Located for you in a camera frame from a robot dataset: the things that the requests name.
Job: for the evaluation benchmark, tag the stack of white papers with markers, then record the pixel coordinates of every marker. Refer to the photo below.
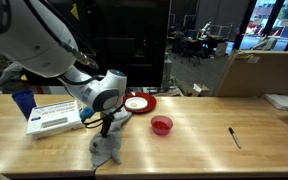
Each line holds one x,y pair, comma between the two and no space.
282,101

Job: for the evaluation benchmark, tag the red round plate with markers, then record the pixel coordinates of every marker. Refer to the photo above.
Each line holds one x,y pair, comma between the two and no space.
150,101

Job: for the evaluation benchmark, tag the pink plastic bowl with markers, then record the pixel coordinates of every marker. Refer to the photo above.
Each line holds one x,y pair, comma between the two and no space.
162,131

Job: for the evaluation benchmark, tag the grey knitted cloth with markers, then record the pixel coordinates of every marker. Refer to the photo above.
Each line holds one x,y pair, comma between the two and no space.
107,150

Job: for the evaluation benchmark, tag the large brown cardboard sheet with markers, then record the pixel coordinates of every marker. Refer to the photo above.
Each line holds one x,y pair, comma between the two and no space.
260,76

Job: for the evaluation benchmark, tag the small open cardboard box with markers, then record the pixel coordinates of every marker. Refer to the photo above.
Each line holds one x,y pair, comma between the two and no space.
197,89

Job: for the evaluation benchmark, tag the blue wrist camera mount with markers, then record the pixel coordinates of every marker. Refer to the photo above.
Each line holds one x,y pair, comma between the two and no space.
85,113

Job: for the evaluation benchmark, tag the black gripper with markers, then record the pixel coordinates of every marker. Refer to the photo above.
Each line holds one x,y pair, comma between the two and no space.
107,120

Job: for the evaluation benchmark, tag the blue plastic cup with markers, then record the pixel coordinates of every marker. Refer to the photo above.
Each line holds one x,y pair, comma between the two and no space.
24,101

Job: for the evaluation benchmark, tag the black office chair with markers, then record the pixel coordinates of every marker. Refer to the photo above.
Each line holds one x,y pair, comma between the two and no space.
188,46

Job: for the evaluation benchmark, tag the red candy pieces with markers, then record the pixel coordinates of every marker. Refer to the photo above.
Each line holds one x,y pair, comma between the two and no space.
161,125

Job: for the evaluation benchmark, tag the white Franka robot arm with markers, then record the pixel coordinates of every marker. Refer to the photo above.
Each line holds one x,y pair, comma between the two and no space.
27,36

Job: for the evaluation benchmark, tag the large black screen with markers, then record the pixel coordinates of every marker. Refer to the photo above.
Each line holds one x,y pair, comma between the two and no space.
134,40

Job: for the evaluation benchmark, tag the yellow triangle sticker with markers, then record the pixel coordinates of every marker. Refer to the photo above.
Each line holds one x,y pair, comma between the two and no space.
75,10

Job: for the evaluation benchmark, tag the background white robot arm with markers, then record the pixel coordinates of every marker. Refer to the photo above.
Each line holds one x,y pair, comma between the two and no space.
205,29

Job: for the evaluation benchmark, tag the black marker pen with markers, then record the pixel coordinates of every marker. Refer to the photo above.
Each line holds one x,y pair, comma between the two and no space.
234,137

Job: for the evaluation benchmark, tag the white flat plastic case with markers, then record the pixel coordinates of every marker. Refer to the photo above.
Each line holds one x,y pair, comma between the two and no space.
47,121

